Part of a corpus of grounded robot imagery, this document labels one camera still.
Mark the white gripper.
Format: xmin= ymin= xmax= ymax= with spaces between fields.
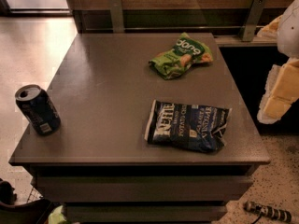
xmin=257 ymin=0 xmax=299 ymax=124

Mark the green rice chip bag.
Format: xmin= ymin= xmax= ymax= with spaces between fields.
xmin=149 ymin=33 xmax=213 ymax=80

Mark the blue kettle chips bag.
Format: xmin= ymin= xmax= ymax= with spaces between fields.
xmin=145 ymin=100 xmax=231 ymax=153

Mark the dark blue pepsi can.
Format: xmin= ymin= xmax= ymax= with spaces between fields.
xmin=15 ymin=84 xmax=61 ymax=135

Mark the black white striped tool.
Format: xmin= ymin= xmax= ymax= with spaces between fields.
xmin=243 ymin=201 xmax=292 ymax=223

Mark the grey drawer cabinet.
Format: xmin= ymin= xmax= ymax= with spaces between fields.
xmin=10 ymin=34 xmax=270 ymax=223

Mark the green item in basket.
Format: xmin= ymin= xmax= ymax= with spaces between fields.
xmin=48 ymin=206 xmax=68 ymax=224

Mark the dark chair with basket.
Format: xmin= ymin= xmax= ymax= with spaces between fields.
xmin=0 ymin=179 xmax=54 ymax=224

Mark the right metal wall bracket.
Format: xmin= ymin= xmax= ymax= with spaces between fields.
xmin=239 ymin=0 xmax=267 ymax=42

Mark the metal wall bracket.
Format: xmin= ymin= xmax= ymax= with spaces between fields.
xmin=109 ymin=0 xmax=125 ymax=33
xmin=239 ymin=0 xmax=267 ymax=42

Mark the left metal wall bracket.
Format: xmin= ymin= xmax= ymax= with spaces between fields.
xmin=109 ymin=0 xmax=125 ymax=33

